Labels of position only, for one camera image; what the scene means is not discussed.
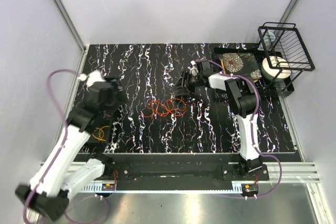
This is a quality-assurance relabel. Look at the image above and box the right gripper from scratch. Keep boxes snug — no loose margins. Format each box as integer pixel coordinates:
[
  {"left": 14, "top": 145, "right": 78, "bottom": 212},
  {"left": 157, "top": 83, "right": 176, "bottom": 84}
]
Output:
[{"left": 171, "top": 71, "right": 203, "bottom": 98}]

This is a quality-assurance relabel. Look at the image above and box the orange thin cable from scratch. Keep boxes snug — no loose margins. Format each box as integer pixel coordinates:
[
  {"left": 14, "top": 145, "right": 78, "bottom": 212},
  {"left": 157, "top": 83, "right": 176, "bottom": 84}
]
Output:
[{"left": 143, "top": 97, "right": 187, "bottom": 120}]

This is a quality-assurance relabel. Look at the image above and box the yellow thin cable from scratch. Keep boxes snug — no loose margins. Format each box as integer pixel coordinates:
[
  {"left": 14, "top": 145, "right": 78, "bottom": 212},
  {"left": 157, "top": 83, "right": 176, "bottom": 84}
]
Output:
[{"left": 91, "top": 126, "right": 109, "bottom": 142}]

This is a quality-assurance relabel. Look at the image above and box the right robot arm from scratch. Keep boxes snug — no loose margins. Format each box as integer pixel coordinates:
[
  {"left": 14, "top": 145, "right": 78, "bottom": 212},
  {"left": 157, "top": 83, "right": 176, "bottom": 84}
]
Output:
[{"left": 173, "top": 59, "right": 263, "bottom": 180}]

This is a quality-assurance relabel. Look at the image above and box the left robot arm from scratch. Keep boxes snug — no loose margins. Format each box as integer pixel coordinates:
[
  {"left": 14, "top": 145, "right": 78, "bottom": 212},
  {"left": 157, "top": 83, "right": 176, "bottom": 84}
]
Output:
[{"left": 15, "top": 78, "right": 127, "bottom": 221}]

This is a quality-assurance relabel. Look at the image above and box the black three-compartment tray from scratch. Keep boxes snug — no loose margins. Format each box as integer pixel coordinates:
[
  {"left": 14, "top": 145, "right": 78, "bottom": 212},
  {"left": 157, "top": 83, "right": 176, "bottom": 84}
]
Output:
[{"left": 87, "top": 77, "right": 123, "bottom": 145}]

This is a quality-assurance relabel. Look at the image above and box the floral patterned box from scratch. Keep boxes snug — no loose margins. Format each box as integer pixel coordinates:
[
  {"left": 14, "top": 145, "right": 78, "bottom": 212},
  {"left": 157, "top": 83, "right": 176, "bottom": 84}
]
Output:
[{"left": 220, "top": 52, "right": 262, "bottom": 82}]

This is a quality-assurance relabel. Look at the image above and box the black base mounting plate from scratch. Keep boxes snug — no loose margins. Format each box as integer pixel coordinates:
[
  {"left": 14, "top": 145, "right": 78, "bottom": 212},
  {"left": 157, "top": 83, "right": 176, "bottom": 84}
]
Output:
[{"left": 83, "top": 161, "right": 269, "bottom": 190}]

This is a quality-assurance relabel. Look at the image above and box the white round bowl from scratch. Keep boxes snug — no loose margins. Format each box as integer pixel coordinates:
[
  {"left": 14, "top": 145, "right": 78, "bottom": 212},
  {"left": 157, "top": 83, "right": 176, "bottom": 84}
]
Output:
[{"left": 261, "top": 56, "right": 291, "bottom": 81}]

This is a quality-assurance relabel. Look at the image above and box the glass cup in rack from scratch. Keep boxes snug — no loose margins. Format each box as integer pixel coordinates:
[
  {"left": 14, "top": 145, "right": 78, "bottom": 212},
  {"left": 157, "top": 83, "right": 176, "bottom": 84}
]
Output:
[{"left": 264, "top": 31, "right": 276, "bottom": 51}]

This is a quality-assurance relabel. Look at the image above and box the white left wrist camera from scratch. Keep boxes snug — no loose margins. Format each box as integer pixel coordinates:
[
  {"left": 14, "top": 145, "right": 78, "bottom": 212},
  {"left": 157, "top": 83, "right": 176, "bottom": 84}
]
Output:
[{"left": 77, "top": 70, "right": 105, "bottom": 87}]

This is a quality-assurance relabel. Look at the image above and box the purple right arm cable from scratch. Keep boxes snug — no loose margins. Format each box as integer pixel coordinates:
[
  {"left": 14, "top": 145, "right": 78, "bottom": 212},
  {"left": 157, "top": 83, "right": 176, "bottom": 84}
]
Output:
[{"left": 191, "top": 58, "right": 283, "bottom": 190}]

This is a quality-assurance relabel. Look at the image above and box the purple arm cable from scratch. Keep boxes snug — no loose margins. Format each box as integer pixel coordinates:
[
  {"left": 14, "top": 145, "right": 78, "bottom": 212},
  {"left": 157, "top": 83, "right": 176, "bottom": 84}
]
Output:
[
  {"left": 22, "top": 69, "right": 85, "bottom": 224},
  {"left": 191, "top": 58, "right": 283, "bottom": 190}
]

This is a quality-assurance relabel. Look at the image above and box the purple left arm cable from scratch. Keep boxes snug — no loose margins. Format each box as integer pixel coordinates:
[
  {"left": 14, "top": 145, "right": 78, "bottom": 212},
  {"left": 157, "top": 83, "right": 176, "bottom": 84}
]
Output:
[{"left": 22, "top": 69, "right": 85, "bottom": 224}]

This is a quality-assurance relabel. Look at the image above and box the black wire dish rack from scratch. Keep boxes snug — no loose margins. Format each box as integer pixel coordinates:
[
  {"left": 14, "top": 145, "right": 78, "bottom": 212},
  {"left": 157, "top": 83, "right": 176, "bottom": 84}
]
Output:
[{"left": 258, "top": 22, "right": 315, "bottom": 97}]

